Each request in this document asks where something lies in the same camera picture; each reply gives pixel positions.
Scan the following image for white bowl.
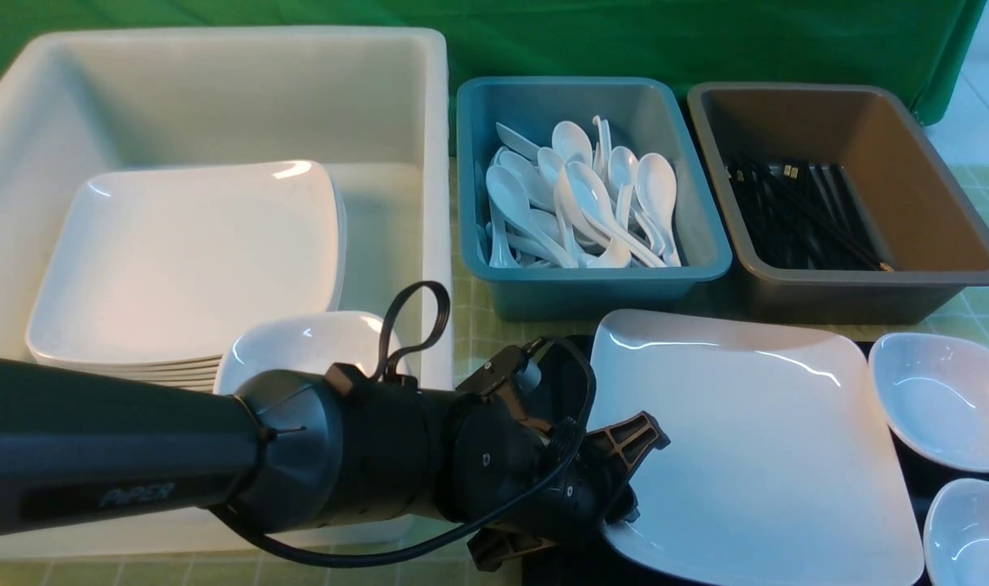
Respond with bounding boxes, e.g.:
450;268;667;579
869;331;989;474
923;479;989;585

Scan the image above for teal plastic bin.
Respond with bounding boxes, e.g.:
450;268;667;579
457;77;733;321

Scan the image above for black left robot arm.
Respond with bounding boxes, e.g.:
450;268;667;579
0;339;670;542

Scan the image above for pile of white spoons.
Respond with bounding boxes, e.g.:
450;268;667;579
480;116;681;269

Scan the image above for white rectangular rice plate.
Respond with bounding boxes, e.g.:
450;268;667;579
589;310;925;585

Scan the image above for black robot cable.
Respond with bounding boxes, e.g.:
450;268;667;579
209;281;597;568

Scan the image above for green backdrop cloth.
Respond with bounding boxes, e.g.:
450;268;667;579
0;1;985;124

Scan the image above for black serving tray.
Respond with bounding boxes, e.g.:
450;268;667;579
523;343;989;585

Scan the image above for stack of white small bowls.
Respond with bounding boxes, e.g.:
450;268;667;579
212;311;383;396

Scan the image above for large white plastic tub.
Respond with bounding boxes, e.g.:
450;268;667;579
0;26;455;562

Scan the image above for pile of black chopsticks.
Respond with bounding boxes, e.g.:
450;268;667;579
726;155;895;272

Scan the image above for brown plastic bin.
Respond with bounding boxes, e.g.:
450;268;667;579
687;82;989;324

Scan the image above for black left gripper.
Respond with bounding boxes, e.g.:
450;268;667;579
449;337;672;572

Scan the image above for stack of white square plates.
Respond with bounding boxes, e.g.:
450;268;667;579
25;160;348;392

